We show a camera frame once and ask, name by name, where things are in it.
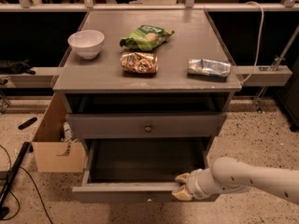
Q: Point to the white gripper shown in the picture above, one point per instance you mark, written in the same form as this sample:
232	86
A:
195	184

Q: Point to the grey drawer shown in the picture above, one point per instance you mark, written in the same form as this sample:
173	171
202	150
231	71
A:
96	126
138	170

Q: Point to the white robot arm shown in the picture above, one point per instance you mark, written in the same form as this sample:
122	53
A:
228	175

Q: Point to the grey top drawer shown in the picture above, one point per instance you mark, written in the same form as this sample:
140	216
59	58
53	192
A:
96	126

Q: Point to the grey drawer cabinet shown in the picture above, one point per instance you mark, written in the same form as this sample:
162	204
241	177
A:
100	86

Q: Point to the silver blue snack bag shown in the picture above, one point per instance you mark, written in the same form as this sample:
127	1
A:
206	67

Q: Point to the brown snack bag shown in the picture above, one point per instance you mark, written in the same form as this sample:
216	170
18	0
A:
139	62

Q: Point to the cardboard box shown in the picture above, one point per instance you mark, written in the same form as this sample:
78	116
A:
54	149

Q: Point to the green chip bag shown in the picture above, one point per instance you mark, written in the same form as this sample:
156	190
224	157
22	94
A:
146	38

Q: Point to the small black floor object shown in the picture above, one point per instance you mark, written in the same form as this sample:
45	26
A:
27	123

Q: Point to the white bowl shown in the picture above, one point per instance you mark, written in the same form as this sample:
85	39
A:
87	43

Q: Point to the black floor pole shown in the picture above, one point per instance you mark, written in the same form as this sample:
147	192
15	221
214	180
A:
9	178

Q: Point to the black object on ledge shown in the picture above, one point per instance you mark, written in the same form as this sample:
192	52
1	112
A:
15	67

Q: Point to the metal railing frame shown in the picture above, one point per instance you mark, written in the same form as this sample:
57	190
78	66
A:
149	3

